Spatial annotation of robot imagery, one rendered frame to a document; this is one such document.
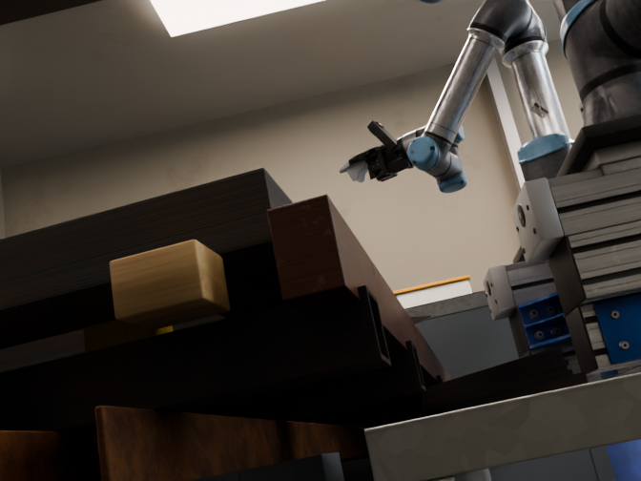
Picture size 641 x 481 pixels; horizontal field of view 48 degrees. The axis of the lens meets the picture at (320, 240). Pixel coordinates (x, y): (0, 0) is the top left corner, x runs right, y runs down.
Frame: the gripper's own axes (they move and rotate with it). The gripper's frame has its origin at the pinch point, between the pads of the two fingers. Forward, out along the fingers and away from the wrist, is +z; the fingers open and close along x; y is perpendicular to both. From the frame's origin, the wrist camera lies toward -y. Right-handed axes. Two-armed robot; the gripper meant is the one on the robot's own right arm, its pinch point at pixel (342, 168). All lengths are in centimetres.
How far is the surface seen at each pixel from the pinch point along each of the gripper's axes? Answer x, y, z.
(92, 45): 110, -161, 184
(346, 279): -141, 50, -65
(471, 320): 15, 50, -18
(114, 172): 196, -125, 269
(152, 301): -147, 48, -54
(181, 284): -146, 48, -56
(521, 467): 11, 90, -21
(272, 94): 239, -143, 150
